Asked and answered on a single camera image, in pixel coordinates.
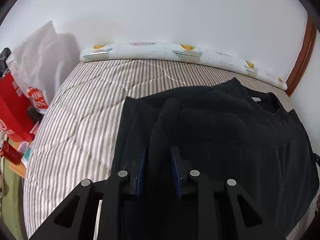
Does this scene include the grey striped quilted mattress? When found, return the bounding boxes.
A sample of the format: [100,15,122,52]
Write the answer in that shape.
[23,59,292,236]

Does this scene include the black long-sleeve sweatshirt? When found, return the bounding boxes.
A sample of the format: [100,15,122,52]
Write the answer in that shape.
[112,79,319,236]

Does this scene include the wooden bedside table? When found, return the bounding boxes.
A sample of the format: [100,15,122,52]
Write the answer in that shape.
[9,139,33,179]

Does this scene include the white Miniso plastic bag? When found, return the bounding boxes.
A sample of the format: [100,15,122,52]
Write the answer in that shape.
[6,21,80,114]

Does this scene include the red soda can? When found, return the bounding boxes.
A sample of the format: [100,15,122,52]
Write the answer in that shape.
[0,140,23,165]

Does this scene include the red paper shopping bag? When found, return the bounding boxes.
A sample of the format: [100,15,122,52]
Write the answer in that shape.
[0,73,36,142]

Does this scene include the grey plaid cloth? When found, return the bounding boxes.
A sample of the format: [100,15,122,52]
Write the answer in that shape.
[0,48,11,78]

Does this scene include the white patterned rolled mat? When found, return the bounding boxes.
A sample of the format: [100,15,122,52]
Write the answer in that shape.
[80,42,287,90]

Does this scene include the green bed sheet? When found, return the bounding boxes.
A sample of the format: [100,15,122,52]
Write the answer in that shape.
[1,160,28,239]

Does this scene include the brown wooden door frame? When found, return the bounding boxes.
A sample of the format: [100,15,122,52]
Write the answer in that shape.
[286,15,317,96]

